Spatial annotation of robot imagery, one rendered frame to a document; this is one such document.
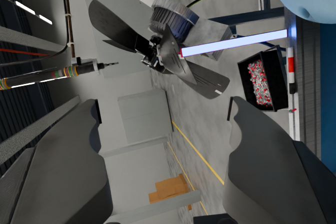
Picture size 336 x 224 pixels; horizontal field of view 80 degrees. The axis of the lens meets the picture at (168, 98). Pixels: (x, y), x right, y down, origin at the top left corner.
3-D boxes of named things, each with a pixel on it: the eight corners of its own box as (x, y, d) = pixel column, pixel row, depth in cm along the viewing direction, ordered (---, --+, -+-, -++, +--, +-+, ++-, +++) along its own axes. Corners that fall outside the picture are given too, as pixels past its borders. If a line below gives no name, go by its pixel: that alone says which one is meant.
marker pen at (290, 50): (286, 48, 60) (288, 93, 63) (290, 47, 58) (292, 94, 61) (290, 47, 60) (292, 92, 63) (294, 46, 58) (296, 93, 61)
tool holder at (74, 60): (98, 60, 89) (75, 64, 87) (94, 50, 82) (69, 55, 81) (101, 78, 85) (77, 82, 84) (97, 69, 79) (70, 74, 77)
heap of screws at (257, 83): (252, 63, 87) (244, 65, 86) (274, 54, 73) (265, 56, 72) (262, 106, 86) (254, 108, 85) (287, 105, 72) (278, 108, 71)
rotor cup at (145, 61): (173, 53, 106) (161, 75, 106) (148, 38, 102) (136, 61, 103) (180, 52, 92) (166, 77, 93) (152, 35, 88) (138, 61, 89)
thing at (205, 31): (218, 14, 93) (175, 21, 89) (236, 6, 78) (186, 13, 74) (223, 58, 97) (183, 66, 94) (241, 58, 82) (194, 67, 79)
